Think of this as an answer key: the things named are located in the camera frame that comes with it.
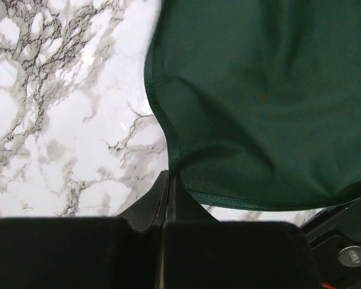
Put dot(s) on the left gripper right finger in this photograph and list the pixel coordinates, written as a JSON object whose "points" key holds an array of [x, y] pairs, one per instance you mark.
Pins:
{"points": [[199, 251]]}

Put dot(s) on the dark green cloth napkin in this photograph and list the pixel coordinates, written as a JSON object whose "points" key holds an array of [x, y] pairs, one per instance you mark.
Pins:
{"points": [[260, 101]]}

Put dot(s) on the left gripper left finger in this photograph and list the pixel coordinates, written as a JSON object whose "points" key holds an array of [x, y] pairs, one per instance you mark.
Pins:
{"points": [[85, 252]]}

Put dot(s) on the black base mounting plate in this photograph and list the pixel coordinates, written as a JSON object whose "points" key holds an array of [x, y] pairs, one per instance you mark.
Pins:
{"points": [[334, 235]]}

